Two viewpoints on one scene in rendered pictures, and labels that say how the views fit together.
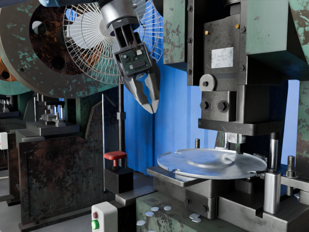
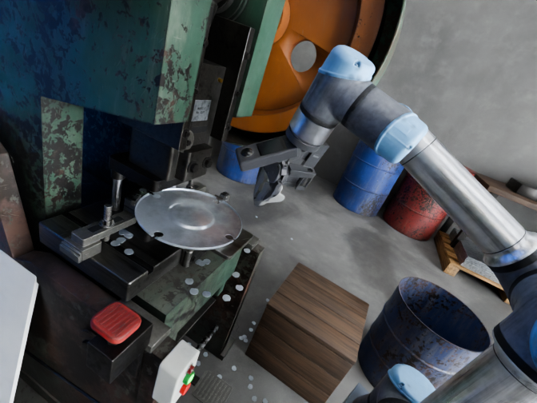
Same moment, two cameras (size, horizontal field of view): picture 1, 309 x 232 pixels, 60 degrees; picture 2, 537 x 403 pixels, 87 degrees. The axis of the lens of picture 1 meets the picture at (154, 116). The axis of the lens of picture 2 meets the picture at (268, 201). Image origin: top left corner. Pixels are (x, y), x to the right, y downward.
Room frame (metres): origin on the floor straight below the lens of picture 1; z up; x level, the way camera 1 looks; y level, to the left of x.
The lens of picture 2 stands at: (0.95, 0.49, 1.23)
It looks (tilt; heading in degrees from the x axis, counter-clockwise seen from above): 26 degrees down; 234
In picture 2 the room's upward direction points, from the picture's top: 20 degrees clockwise
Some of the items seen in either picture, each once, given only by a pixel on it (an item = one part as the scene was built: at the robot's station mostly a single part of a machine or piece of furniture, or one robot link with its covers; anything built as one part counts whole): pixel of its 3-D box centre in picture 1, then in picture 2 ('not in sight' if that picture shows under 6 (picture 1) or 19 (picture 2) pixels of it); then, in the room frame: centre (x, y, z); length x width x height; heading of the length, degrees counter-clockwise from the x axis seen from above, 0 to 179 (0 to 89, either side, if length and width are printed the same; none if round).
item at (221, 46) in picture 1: (231, 68); (184, 114); (0.77, -0.22, 1.04); 0.17 x 0.15 x 0.30; 129
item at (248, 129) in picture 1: (238, 128); (159, 170); (0.80, -0.26, 0.86); 0.20 x 0.16 x 0.05; 39
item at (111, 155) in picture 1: (115, 163); (115, 333); (0.91, 0.13, 0.72); 0.07 x 0.06 x 0.08; 129
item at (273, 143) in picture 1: (273, 148); not in sight; (0.78, -0.35, 0.81); 0.02 x 0.02 x 0.14
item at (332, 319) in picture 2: not in sight; (308, 328); (0.05, -0.09, 0.18); 0.40 x 0.38 x 0.35; 126
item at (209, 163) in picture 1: (209, 160); (191, 215); (0.72, -0.15, 0.78); 0.29 x 0.29 x 0.01
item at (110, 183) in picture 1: (118, 194); (119, 359); (0.90, 0.12, 0.62); 0.10 x 0.06 x 0.20; 39
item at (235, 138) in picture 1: (235, 136); not in sight; (0.79, -0.24, 0.84); 0.05 x 0.03 x 0.04; 39
